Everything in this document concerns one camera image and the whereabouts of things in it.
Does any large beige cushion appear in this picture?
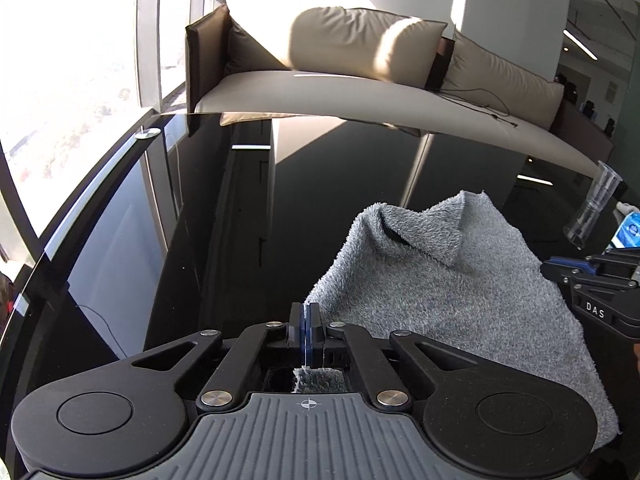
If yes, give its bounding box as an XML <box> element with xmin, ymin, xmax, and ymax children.
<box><xmin>222</xmin><ymin>0</ymin><xmax>449</xmax><ymax>83</ymax></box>

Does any blue tissue packet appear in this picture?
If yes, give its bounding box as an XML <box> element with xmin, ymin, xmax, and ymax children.
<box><xmin>607</xmin><ymin>202</ymin><xmax>640</xmax><ymax>251</ymax></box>

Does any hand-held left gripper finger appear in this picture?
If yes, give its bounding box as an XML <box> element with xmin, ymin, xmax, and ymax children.
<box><xmin>131</xmin><ymin>302</ymin><xmax>307</xmax><ymax>413</ymax></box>
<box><xmin>306</xmin><ymin>302</ymin><xmax>482</xmax><ymax>412</ymax></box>

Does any thin black cable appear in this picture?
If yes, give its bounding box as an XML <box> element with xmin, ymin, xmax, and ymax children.
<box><xmin>435</xmin><ymin>87</ymin><xmax>518</xmax><ymax>127</ymax></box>

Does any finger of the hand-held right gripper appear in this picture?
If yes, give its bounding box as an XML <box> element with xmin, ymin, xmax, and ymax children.
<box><xmin>545</xmin><ymin>257</ymin><xmax>593</xmax><ymax>275</ymax></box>
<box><xmin>540</xmin><ymin>264</ymin><xmax>576</xmax><ymax>292</ymax></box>

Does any beige sofa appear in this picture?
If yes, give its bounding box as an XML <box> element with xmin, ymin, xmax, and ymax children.
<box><xmin>185</xmin><ymin>0</ymin><xmax>616</xmax><ymax>181</ymax></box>

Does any grey towel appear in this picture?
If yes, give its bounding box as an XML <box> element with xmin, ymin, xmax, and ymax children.
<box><xmin>291</xmin><ymin>190</ymin><xmax>621</xmax><ymax>453</ymax></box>

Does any ceiling strip light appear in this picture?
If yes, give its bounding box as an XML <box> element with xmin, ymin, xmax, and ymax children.
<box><xmin>563</xmin><ymin>29</ymin><xmax>598</xmax><ymax>61</ymax></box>

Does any clear plastic cup stack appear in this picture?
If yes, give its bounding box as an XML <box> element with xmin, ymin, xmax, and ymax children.
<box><xmin>582</xmin><ymin>160</ymin><xmax>621</xmax><ymax>213</ymax></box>

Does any grey window frame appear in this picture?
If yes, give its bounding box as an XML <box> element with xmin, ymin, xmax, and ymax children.
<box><xmin>0</xmin><ymin>0</ymin><xmax>231</xmax><ymax>261</ymax></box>

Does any small beige cushion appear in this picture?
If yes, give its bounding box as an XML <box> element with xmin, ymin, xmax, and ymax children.
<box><xmin>442</xmin><ymin>35</ymin><xmax>566</xmax><ymax>131</ymax></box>

